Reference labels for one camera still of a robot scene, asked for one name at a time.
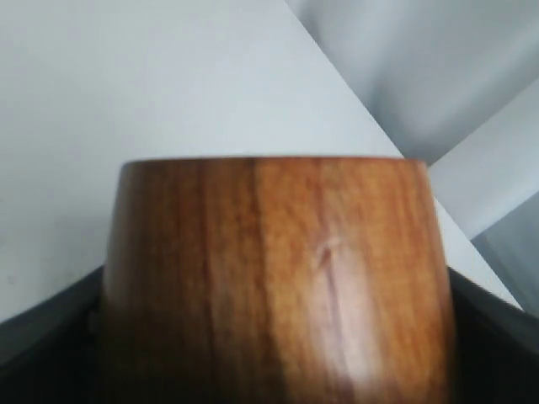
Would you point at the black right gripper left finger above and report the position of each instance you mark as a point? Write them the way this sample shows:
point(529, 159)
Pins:
point(49, 352)

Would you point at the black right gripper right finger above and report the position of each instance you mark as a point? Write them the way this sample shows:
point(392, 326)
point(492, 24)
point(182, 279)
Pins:
point(498, 346)

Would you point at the brown wooden cup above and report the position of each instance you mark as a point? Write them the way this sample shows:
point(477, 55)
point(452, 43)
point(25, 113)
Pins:
point(276, 280)

